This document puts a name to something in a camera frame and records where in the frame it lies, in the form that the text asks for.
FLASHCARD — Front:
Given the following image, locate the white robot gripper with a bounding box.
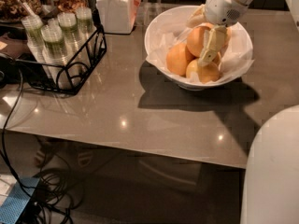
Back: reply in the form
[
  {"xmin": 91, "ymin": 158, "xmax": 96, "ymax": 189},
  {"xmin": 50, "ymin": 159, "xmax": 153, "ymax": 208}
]
[{"xmin": 186, "ymin": 0, "xmax": 248, "ymax": 66}]

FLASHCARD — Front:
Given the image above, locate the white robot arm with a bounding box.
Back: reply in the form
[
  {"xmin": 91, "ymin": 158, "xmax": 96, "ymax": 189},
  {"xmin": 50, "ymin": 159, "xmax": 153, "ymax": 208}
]
[{"xmin": 187, "ymin": 0, "xmax": 299, "ymax": 224}]

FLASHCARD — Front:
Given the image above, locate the small hidden orange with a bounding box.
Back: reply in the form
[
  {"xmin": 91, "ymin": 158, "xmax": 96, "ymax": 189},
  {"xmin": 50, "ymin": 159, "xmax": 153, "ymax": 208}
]
[{"xmin": 212, "ymin": 52, "xmax": 221, "ymax": 65}]

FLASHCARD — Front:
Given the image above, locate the white ceramic bowl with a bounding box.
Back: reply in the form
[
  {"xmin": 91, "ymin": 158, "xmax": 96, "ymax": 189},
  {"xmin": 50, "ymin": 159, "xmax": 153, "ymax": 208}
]
[{"xmin": 144, "ymin": 5, "xmax": 254, "ymax": 91}]

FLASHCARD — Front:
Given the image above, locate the bowl of brown snacks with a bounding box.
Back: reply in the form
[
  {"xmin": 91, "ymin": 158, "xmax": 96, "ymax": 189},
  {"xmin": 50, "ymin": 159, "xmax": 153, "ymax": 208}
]
[{"xmin": 0, "ymin": 0, "xmax": 42, "ymax": 22}]

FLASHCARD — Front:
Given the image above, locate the white jar with clip lid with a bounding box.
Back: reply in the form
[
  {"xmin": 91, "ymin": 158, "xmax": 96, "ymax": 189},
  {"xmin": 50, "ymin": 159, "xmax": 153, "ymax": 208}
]
[{"xmin": 96, "ymin": 0, "xmax": 134, "ymax": 35}]

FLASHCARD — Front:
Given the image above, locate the plastic cup stack back right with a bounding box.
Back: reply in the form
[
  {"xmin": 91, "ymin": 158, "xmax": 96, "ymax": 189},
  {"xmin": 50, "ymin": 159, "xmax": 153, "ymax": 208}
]
[{"xmin": 76, "ymin": 7, "xmax": 94, "ymax": 34}]

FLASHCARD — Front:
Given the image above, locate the plastic cup stack back centre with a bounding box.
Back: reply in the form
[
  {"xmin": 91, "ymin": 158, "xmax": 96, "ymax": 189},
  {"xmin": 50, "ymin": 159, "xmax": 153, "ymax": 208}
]
[{"xmin": 57, "ymin": 12, "xmax": 81, "ymax": 53}]

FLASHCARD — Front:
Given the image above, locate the plastic cup stack front centre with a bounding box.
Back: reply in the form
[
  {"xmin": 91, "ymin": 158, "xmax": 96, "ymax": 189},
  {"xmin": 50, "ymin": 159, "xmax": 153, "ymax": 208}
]
[{"xmin": 41, "ymin": 25, "xmax": 71, "ymax": 90}]

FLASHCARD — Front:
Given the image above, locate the blue box on floor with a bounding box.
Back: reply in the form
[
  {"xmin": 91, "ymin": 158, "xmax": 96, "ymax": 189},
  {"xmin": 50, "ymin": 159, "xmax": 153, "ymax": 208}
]
[{"xmin": 0, "ymin": 175, "xmax": 39, "ymax": 224}]

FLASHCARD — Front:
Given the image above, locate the black wire basket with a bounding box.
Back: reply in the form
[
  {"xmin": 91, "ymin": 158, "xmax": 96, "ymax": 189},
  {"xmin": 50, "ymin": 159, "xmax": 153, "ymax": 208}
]
[{"xmin": 16, "ymin": 17, "xmax": 107, "ymax": 94}]

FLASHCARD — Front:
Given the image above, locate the black cable tangle on floor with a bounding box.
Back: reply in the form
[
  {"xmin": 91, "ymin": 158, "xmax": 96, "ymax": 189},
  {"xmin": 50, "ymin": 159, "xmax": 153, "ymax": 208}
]
[{"xmin": 22, "ymin": 135, "xmax": 87, "ymax": 224}]

